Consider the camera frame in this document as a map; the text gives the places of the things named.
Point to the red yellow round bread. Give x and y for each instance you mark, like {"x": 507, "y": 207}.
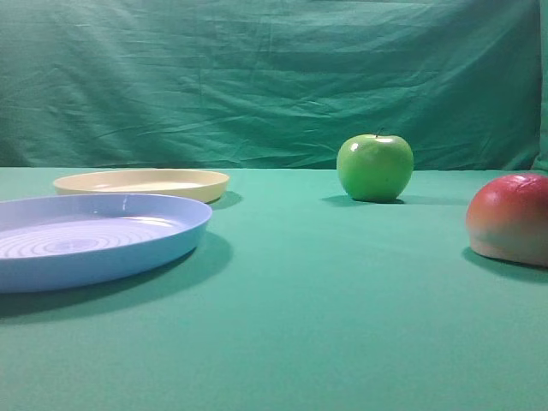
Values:
{"x": 507, "y": 219}

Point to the yellow plastic plate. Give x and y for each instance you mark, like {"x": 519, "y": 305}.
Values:
{"x": 202, "y": 185}

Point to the blue plastic plate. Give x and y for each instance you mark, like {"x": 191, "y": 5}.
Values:
{"x": 66, "y": 241}

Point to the green table cloth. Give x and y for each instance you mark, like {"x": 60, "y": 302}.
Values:
{"x": 298, "y": 298}

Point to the green apple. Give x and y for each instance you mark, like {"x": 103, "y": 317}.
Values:
{"x": 374, "y": 167}

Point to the green backdrop cloth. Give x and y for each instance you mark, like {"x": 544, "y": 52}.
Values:
{"x": 272, "y": 84}

